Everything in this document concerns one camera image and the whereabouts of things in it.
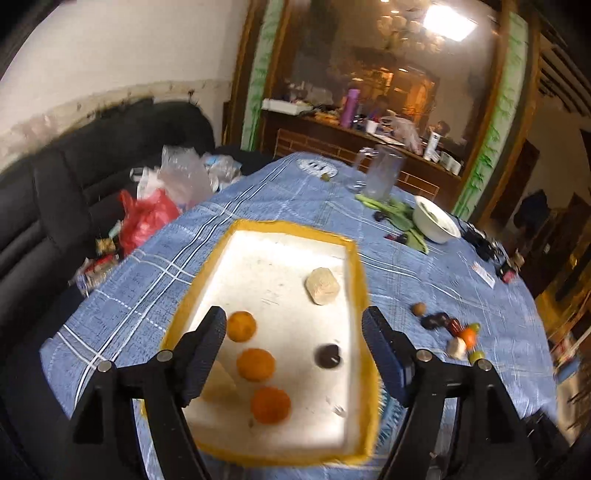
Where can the dark plum left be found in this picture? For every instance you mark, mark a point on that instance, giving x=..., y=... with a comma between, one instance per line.
x=432, y=322

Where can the beige cut fruit piece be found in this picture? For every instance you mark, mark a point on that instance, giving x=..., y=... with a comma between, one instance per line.
x=322, y=286

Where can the white bowl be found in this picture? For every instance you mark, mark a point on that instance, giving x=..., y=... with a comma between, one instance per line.
x=433, y=222

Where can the white plastic bag on sideboard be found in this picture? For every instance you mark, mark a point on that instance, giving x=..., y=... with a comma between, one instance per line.
x=404, y=131

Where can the green grape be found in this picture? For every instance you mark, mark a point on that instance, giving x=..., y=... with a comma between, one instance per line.
x=475, y=355

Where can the green leaves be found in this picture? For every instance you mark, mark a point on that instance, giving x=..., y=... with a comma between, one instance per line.
x=400, y=215

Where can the yellow rimmed white tray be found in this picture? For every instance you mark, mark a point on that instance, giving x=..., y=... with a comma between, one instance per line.
x=260, y=267

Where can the red small box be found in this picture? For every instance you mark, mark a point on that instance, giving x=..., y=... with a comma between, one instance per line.
x=507, y=271

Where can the orange mandarin middle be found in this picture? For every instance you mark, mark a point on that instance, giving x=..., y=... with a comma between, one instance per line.
x=255, y=365

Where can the small orange fruit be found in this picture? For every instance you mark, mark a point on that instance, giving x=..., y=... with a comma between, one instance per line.
x=470, y=338

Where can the orange mandarin top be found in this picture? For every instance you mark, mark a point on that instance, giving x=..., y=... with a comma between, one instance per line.
x=241, y=326

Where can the black sofa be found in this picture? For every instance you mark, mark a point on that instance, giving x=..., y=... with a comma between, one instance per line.
x=57, y=201

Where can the black electronic devices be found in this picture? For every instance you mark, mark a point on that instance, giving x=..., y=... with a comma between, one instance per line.
x=487, y=248

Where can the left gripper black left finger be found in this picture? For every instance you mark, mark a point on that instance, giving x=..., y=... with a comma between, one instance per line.
x=105, y=443

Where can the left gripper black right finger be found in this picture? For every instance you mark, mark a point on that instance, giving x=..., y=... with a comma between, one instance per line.
x=488, y=439

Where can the dark plum right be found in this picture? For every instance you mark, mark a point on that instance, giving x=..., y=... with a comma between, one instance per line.
x=443, y=318

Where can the white fruit piece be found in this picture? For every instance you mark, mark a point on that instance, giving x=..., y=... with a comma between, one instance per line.
x=457, y=349

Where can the wooden sideboard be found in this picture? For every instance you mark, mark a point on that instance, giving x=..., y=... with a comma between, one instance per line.
x=282, y=134

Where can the white card label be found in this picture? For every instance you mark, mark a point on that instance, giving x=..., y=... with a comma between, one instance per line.
x=484, y=274

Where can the purple thermos bottle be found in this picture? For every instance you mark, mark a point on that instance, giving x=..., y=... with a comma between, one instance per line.
x=349, y=108

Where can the white tube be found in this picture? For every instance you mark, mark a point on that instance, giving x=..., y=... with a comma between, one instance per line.
x=430, y=152

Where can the red fruit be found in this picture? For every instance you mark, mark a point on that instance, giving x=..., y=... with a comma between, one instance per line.
x=454, y=327

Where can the clear plastic bag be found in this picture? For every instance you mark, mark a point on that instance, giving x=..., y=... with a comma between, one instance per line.
x=186, y=177

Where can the red plastic bag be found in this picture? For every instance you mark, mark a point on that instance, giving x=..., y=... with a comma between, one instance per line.
x=144, y=217

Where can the blue plaid tablecloth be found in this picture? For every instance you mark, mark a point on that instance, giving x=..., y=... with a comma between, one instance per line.
x=125, y=319

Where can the brown small fruit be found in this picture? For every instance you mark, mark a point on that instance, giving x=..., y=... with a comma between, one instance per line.
x=419, y=309

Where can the clear glass pitcher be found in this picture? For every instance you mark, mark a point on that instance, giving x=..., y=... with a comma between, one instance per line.
x=385, y=165

